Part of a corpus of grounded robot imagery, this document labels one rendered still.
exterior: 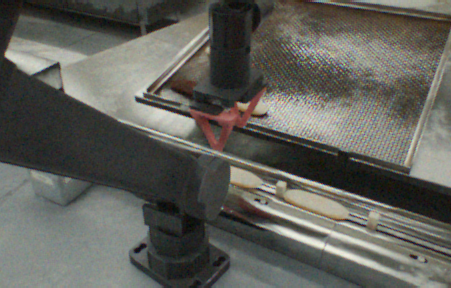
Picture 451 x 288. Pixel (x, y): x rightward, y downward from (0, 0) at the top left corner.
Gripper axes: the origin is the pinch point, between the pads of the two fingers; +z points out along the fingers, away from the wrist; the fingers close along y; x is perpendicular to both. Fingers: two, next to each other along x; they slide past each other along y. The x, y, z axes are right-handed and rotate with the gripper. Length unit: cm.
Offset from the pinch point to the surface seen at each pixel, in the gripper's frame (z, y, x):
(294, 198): 7.2, -1.2, -11.9
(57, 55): 12, 27, 68
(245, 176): 7.1, -0.1, -3.1
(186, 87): 2.5, 13.8, 16.9
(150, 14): 72, 212, 181
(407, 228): 8.1, 1.7, -27.8
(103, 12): 74, 203, 219
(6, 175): 11.1, -15.6, 35.5
